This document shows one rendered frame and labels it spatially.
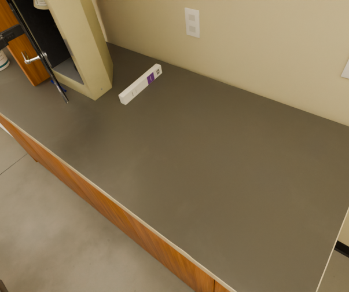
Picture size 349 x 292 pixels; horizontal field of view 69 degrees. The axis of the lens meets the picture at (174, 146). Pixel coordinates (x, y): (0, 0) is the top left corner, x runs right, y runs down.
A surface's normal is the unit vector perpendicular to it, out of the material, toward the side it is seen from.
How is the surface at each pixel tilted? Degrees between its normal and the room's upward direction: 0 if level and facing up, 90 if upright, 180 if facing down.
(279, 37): 90
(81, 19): 90
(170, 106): 0
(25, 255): 0
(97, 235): 0
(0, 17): 90
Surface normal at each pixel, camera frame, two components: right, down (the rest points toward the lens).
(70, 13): 0.79, 0.42
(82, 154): -0.11, -0.62
